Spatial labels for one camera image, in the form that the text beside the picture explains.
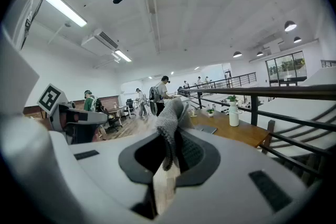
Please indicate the black pendant lamp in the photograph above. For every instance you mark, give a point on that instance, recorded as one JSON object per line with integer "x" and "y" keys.
{"x": 297, "y": 40}
{"x": 290, "y": 26}
{"x": 237, "y": 54}
{"x": 260, "y": 54}

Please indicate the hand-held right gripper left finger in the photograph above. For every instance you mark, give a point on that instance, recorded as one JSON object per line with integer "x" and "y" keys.
{"x": 105, "y": 165}

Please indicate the green leafy sprig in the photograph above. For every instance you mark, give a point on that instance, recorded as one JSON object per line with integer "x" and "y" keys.
{"x": 232, "y": 98}

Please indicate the ceiling air conditioner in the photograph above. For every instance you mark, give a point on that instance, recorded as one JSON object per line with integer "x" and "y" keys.
{"x": 101, "y": 42}

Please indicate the grey knitted cloth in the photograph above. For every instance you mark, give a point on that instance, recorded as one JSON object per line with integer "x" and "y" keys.
{"x": 170, "y": 118}

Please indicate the blue mat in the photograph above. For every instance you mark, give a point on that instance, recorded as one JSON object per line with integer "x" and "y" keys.
{"x": 207, "y": 129}

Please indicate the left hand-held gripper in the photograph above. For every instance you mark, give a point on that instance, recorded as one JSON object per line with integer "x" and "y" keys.
{"x": 51, "y": 98}

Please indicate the black office chair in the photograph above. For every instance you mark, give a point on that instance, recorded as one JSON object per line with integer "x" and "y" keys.
{"x": 113, "y": 120}

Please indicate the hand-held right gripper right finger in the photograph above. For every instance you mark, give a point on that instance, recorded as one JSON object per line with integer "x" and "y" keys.
{"x": 231, "y": 181}

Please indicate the white penguin print bottle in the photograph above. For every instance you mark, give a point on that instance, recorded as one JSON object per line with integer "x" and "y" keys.
{"x": 234, "y": 116}

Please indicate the long ceiling light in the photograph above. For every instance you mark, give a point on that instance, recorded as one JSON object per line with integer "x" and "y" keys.
{"x": 123, "y": 55}
{"x": 63, "y": 6}

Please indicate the person's white shirt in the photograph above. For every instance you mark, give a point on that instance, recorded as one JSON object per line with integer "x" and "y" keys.
{"x": 18, "y": 21}

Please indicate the large glass window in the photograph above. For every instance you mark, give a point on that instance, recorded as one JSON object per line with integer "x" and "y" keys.
{"x": 286, "y": 68}

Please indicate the green plant in white pot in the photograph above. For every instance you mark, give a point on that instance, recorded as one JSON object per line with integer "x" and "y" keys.
{"x": 210, "y": 112}

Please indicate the wooden office desk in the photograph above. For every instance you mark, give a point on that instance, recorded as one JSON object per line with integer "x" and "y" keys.
{"x": 118, "y": 108}

